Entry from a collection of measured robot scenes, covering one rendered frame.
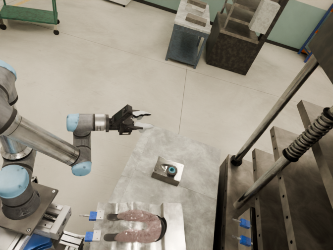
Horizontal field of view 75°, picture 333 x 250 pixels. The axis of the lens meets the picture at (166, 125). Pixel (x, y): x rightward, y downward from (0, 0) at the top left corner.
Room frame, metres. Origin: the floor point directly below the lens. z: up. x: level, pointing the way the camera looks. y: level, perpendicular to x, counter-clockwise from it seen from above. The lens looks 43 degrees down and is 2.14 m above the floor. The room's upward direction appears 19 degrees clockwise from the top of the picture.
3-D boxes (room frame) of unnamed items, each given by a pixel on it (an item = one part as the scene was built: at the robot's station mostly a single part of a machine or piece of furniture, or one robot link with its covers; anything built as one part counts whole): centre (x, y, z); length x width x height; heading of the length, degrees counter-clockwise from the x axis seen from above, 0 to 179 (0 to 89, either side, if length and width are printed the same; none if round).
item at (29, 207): (0.35, 0.51, 1.09); 0.15 x 0.15 x 0.10
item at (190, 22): (5.13, 0.24, 0.44); 1.90 x 0.70 x 0.89; 6
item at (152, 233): (0.49, -0.04, 0.90); 0.26 x 0.18 x 0.08; 106
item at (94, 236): (0.37, 0.20, 0.85); 0.13 x 0.05 x 0.05; 106
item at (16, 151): (0.47, 0.58, 1.41); 0.15 x 0.12 x 0.55; 28
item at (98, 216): (0.47, 0.23, 0.85); 0.13 x 0.05 x 0.05; 106
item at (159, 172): (0.94, -0.12, 0.83); 0.20 x 0.15 x 0.07; 89
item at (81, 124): (0.60, 0.34, 1.43); 0.11 x 0.08 x 0.09; 118
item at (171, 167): (0.91, -0.14, 0.89); 0.08 x 0.08 x 0.04
